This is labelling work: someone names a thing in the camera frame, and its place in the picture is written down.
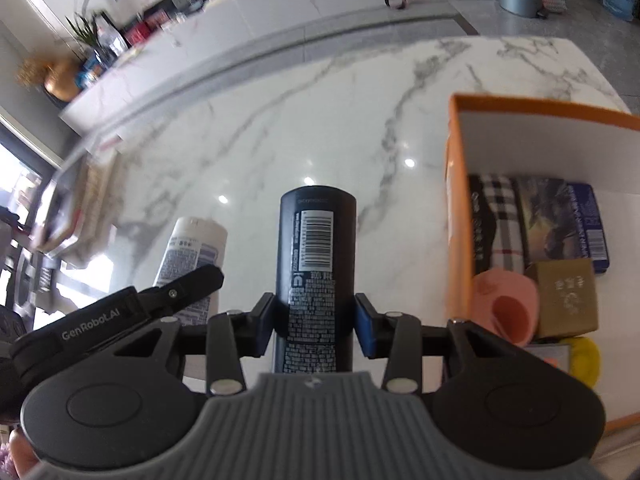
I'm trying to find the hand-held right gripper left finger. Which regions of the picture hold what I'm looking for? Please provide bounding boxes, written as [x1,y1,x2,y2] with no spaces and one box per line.
[80,292,275,397]

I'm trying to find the dark printed picture box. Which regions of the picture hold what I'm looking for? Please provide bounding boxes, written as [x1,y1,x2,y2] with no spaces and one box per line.
[515,176,593,263]

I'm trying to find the plaid case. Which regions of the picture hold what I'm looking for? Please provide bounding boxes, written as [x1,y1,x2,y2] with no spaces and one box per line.
[469,174,531,281]

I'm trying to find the clear plastic bottle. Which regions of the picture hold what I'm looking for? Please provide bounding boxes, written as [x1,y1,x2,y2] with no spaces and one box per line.
[95,15,128,59]

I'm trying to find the cream paperback book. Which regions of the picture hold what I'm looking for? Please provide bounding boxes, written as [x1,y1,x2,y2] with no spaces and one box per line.
[60,152,126,271]

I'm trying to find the gold acorn vase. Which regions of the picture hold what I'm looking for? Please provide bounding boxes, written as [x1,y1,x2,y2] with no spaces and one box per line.
[44,57,83,102]

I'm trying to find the person's left hand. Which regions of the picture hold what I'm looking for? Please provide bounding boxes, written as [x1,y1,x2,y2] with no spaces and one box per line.
[7,429,39,472]

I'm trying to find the white squeeze tube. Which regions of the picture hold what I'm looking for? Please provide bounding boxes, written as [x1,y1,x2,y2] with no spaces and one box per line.
[152,216,228,326]

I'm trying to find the yellow tape measure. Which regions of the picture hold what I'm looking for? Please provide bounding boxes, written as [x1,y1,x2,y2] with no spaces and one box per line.
[560,336,601,390]

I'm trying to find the white marble console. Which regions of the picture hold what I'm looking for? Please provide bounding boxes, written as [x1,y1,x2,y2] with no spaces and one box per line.
[60,0,501,136]

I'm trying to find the brown cardboard box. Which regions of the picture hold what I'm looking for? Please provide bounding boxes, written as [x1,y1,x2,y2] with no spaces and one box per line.
[524,258,600,339]

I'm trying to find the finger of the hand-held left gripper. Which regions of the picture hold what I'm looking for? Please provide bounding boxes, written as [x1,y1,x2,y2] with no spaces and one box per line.
[137,265,225,312]

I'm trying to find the pink plastic holder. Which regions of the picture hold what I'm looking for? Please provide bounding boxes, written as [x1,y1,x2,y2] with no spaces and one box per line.
[472,268,541,347]

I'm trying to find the green potted plant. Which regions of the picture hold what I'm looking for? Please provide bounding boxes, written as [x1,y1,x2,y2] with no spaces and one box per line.
[65,10,108,61]

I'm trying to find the orange cardboard shoe box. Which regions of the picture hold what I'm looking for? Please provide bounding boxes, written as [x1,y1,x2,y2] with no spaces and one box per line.
[445,92,640,436]

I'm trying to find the blue snack packets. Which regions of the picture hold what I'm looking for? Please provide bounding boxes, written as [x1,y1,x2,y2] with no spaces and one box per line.
[75,55,108,89]

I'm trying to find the clear acrylic cube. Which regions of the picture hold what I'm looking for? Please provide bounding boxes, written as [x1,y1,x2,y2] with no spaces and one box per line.
[525,342,571,373]

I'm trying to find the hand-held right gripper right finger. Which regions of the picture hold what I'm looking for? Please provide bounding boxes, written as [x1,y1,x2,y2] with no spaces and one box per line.
[355,292,533,395]

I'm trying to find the dried flower bunch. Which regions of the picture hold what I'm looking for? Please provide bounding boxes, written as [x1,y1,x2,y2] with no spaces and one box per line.
[15,55,51,89]

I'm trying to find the dark blue spray can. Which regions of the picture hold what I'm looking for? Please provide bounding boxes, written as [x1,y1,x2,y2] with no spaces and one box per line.
[272,187,358,376]

